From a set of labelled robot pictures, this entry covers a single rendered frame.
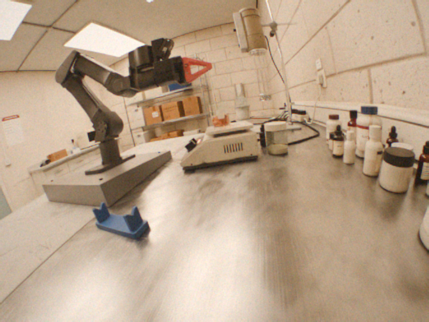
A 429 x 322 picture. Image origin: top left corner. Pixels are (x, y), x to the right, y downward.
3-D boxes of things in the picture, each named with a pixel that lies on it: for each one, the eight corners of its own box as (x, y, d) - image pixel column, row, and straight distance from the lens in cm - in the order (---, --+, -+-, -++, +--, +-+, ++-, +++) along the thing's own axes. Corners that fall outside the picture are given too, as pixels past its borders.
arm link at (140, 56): (158, 52, 59) (124, 63, 63) (147, 41, 51) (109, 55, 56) (163, 86, 55) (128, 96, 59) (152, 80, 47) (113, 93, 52)
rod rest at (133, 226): (96, 228, 33) (87, 209, 31) (110, 217, 34) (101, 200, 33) (137, 239, 25) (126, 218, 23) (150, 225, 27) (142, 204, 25)
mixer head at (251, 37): (238, 53, 85) (228, 9, 94) (239, 59, 95) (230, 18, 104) (269, 49, 86) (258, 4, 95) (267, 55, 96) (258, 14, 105)
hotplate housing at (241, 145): (181, 172, 44) (173, 142, 42) (189, 157, 57) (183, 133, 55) (268, 158, 44) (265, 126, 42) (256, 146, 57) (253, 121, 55)
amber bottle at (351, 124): (352, 141, 60) (352, 109, 58) (361, 144, 58) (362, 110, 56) (344, 143, 57) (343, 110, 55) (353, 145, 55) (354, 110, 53)
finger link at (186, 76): (209, 58, 55) (179, 64, 55) (209, 51, 48) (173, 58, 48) (213, 80, 53) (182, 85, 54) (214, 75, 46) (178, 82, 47)
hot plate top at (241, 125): (205, 136, 42) (204, 132, 42) (207, 130, 54) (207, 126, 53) (254, 128, 42) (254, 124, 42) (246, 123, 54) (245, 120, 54)
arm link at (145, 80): (161, 66, 55) (139, 72, 57) (155, 60, 50) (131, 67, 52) (164, 87, 53) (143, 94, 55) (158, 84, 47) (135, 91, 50)
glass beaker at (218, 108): (235, 126, 47) (230, 96, 47) (219, 130, 44) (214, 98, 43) (222, 126, 52) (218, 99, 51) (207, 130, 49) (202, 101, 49)
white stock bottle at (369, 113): (356, 150, 51) (357, 105, 49) (379, 153, 51) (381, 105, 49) (353, 158, 45) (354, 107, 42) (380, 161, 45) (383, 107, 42)
